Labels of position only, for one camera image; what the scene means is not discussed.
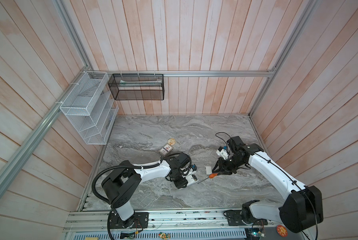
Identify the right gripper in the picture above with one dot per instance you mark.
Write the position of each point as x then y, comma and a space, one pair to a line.
222, 168

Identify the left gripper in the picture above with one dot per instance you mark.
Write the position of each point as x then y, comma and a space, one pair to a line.
181, 183

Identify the orange black screwdriver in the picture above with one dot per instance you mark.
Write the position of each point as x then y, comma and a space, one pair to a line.
209, 177

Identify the white air conditioner remote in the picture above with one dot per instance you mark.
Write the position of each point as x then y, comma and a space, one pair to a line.
192, 179

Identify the white battery cover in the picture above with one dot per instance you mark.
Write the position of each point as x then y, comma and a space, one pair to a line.
208, 170

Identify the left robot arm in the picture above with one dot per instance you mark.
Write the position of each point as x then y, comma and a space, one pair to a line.
116, 185

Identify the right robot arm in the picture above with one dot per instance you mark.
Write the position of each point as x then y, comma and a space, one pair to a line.
302, 207

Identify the playing card box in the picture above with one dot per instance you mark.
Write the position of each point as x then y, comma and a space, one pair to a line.
165, 150

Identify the round wooden coaster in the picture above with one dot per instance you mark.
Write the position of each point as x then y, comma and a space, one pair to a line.
171, 142

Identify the red round sticker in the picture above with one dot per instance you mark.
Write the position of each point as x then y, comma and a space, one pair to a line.
282, 231

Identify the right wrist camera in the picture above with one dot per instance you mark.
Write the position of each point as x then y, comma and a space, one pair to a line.
223, 153

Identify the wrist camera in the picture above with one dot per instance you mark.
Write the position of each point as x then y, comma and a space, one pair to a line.
193, 169
223, 153

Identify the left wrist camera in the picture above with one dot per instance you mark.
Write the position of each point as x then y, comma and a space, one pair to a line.
193, 169

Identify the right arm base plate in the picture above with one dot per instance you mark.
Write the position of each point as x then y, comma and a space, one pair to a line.
241, 218

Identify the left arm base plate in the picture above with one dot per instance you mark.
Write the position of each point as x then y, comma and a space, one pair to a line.
138, 220

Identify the aluminium mounting rail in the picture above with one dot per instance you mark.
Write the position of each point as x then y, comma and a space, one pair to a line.
182, 219

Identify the black wire mesh basket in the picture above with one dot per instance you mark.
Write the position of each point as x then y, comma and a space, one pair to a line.
137, 87

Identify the white wire mesh shelf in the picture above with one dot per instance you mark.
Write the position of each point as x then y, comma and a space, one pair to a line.
90, 108

